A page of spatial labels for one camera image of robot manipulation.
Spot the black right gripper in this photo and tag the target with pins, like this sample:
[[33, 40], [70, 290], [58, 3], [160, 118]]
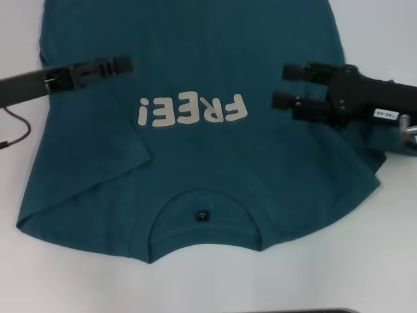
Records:
[[358, 98]]

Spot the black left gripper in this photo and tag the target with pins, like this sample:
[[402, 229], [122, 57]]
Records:
[[29, 86]]

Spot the blue FREE print t-shirt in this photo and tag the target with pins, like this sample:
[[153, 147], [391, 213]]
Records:
[[195, 156]]

